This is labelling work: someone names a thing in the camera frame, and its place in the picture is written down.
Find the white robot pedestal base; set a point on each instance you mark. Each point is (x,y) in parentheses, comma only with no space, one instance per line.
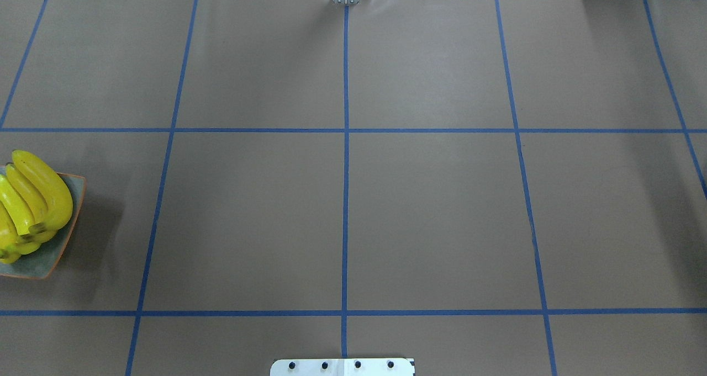
(344,366)

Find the yellow banana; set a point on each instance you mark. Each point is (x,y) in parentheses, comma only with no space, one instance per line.
(9,252)
(20,217)
(34,199)
(59,201)

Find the square blue-green ceramic plate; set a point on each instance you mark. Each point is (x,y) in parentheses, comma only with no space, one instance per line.
(41,263)

